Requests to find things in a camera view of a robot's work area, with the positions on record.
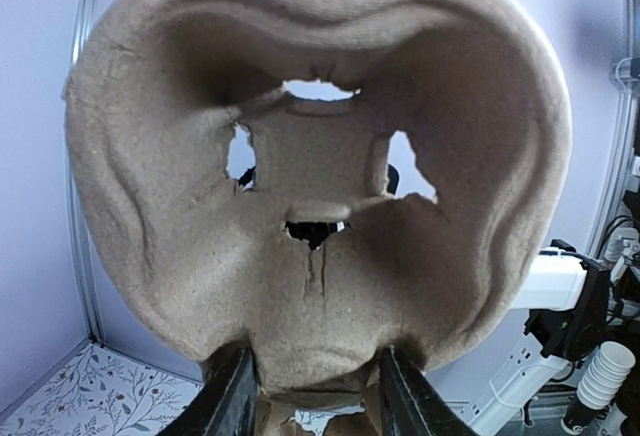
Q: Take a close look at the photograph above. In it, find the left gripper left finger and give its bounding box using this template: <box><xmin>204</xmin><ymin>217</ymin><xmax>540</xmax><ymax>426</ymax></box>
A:
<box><xmin>169</xmin><ymin>347</ymin><xmax>256</xmax><ymax>436</ymax></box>

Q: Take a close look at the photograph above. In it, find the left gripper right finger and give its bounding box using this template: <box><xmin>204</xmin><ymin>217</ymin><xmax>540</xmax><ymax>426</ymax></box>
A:
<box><xmin>379</xmin><ymin>346</ymin><xmax>477</xmax><ymax>436</ymax></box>

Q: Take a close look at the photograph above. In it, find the brown cardboard cup carrier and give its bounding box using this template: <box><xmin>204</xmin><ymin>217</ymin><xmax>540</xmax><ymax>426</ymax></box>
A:
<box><xmin>84</xmin><ymin>0</ymin><xmax>572</xmax><ymax>435</ymax></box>

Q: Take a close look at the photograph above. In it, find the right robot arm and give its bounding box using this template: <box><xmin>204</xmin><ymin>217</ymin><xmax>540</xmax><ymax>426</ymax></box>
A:
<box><xmin>445</xmin><ymin>239</ymin><xmax>610</xmax><ymax>435</ymax></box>

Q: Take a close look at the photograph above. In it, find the floral patterned table mat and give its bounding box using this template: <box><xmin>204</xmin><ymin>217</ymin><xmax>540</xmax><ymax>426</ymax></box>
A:
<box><xmin>1</xmin><ymin>344</ymin><xmax>201</xmax><ymax>436</ymax></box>

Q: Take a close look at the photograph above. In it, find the spare stack of paper cups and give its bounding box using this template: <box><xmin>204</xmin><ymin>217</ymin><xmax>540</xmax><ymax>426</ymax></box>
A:
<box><xmin>560</xmin><ymin>341</ymin><xmax>636</xmax><ymax>435</ymax></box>

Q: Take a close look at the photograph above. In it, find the left metal frame post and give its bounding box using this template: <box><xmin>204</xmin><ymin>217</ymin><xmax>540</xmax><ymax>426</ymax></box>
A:
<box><xmin>64</xmin><ymin>0</ymin><xmax>106</xmax><ymax>345</ymax></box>

